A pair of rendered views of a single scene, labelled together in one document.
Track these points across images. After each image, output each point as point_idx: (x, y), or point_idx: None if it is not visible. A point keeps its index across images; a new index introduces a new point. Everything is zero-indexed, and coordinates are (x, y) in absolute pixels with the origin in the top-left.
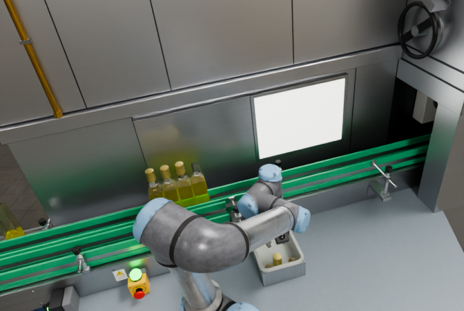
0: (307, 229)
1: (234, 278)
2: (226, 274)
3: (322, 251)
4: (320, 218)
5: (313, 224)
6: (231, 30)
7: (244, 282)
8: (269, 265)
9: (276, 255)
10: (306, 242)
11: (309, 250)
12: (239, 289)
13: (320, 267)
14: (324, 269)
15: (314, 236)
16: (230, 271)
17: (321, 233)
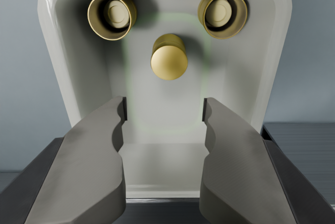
0: (47, 138)
1: (322, 45)
2: (334, 69)
3: (6, 56)
4: (7, 158)
5: (29, 147)
6: None
7: (301, 21)
8: (214, 33)
9: (170, 68)
10: (58, 102)
11: (51, 71)
12: None
13: None
14: None
15: (29, 112)
16: (315, 74)
17: (7, 114)
